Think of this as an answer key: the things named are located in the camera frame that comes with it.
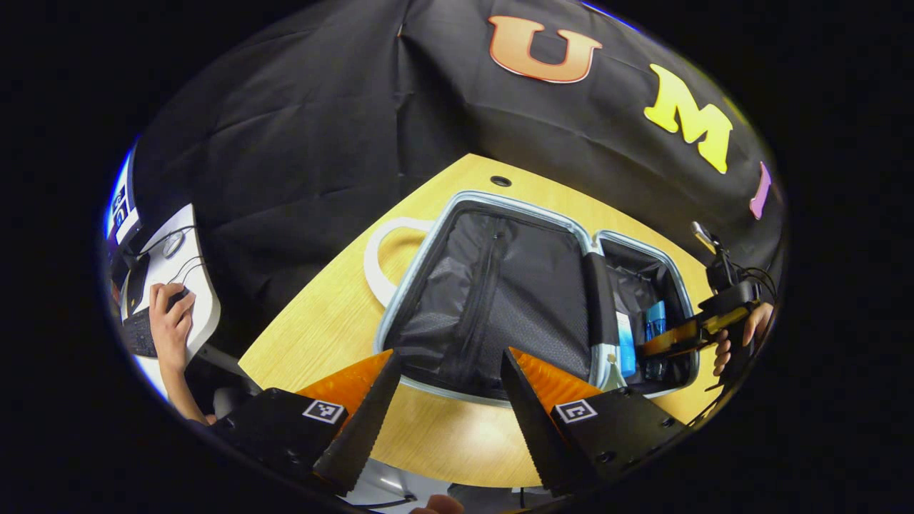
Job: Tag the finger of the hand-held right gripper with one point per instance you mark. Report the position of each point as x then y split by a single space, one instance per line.
685 334

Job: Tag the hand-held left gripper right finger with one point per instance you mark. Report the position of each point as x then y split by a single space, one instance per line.
532 428

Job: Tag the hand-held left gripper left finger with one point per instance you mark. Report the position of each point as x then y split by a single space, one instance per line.
364 428

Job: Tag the white side desk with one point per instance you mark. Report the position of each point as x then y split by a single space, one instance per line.
193 285

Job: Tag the black keyboard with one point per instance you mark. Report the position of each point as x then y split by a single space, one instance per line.
139 335

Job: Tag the black backdrop cloth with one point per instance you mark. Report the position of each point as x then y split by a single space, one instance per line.
321 128

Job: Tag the computer monitor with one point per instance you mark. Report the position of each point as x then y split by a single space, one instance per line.
120 207

